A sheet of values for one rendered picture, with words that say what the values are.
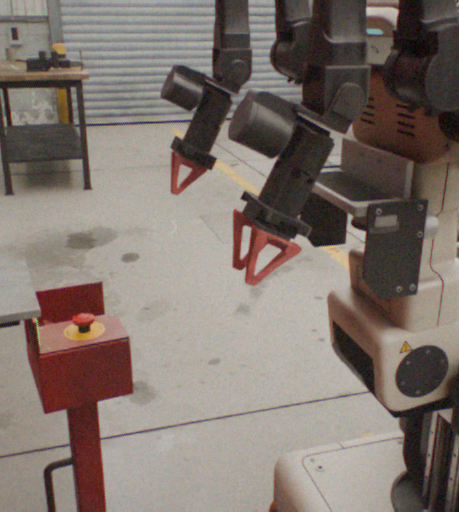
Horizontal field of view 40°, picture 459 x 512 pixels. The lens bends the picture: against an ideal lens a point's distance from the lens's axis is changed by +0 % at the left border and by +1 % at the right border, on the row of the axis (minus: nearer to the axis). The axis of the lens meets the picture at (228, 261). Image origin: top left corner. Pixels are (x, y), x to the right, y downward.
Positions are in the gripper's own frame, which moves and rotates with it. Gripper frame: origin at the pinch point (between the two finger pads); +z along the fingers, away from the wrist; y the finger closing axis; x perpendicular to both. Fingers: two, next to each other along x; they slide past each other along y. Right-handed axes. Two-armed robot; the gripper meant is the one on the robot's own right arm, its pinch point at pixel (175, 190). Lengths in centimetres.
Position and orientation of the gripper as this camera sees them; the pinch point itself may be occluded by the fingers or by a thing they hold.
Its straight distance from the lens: 121.9
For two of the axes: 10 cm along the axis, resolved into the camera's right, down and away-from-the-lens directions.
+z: -4.3, 8.8, 2.0
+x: 8.5, 3.3, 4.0
